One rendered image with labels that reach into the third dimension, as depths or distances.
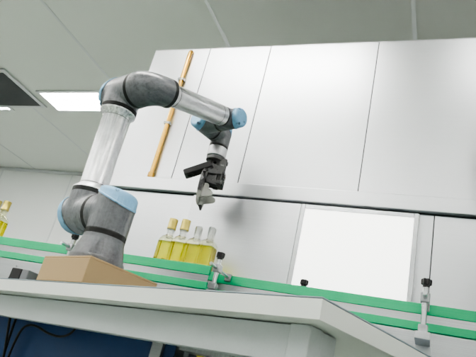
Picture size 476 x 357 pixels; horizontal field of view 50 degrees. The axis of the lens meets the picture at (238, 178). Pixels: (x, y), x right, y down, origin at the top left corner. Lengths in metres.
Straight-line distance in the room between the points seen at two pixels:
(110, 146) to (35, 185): 5.53
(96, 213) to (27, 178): 5.85
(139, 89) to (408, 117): 1.08
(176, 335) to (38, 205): 5.97
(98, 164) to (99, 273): 0.42
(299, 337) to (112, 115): 1.04
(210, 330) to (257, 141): 1.36
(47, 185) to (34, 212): 0.38
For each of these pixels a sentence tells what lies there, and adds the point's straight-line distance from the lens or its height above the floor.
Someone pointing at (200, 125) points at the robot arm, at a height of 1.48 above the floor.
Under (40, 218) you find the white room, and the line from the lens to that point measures 6.82.
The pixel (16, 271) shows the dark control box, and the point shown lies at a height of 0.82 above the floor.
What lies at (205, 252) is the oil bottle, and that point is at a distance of 1.87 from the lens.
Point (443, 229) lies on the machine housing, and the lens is 1.94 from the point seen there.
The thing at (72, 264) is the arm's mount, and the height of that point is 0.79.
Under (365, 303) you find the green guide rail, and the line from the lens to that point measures 1.67.
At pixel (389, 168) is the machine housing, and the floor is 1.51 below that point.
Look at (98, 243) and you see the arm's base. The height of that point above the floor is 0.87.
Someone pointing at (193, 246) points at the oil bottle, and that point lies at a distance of 1.91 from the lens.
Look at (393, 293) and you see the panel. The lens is 1.85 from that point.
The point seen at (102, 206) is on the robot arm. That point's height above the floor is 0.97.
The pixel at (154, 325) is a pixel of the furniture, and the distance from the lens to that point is 1.10.
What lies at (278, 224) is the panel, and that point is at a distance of 1.99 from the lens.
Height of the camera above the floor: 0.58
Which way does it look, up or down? 23 degrees up
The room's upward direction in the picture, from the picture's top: 14 degrees clockwise
